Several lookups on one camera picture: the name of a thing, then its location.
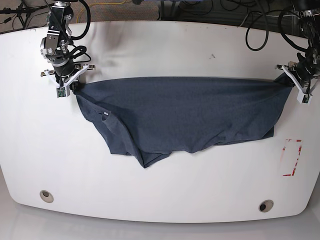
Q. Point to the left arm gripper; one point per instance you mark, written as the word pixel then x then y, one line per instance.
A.
pixel 304 71

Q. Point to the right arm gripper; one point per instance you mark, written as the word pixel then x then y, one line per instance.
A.
pixel 68 74

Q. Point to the dark blue printed T-shirt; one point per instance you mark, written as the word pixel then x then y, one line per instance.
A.
pixel 151 117

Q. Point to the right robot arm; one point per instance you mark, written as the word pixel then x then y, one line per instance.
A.
pixel 69 61

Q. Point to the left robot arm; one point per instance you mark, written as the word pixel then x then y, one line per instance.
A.
pixel 308 12

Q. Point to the red tape rectangle marking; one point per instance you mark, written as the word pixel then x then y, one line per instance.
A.
pixel 290 156

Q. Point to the black tripod stand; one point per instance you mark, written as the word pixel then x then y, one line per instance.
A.
pixel 23 12

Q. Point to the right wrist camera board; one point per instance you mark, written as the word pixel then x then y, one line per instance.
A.
pixel 62 92

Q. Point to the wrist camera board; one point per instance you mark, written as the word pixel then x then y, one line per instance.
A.
pixel 304 98
pixel 62 92

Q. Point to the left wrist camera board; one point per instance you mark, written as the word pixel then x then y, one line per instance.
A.
pixel 304 98

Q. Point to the left table cable grommet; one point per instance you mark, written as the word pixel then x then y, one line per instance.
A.
pixel 46 196

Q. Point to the table cable grommet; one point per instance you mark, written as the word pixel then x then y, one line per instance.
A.
pixel 46 196
pixel 266 206

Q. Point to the right table cable grommet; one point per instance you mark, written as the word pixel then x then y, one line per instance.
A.
pixel 266 206

